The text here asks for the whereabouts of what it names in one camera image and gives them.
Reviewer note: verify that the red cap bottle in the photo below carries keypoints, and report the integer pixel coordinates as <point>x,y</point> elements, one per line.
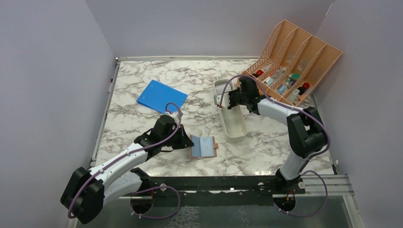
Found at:
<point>302,89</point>

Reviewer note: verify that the black mounting rail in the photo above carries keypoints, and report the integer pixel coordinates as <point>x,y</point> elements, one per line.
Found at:
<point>224,190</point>

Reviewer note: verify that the green cap bottle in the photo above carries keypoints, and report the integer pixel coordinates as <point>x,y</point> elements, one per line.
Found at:
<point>293,77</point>

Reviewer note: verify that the blue folder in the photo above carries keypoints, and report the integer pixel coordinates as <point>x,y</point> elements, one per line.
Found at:
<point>157,95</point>

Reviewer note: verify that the tan leather card holder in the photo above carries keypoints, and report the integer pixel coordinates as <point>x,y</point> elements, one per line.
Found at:
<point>204,147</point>

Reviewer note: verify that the orange desk organizer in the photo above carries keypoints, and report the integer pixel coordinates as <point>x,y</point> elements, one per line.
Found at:
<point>290,49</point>

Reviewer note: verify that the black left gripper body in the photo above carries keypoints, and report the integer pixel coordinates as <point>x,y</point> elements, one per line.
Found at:
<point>171,141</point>

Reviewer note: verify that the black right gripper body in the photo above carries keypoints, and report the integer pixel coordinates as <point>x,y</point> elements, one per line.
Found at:
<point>236,97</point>

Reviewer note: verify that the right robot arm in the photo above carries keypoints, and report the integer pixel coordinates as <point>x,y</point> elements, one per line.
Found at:
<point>307,135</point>

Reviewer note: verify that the white oblong plastic tray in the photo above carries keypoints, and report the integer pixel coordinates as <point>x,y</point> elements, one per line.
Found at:
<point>232,120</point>

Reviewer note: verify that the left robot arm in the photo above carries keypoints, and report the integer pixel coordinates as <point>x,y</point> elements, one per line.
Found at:
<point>89,190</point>

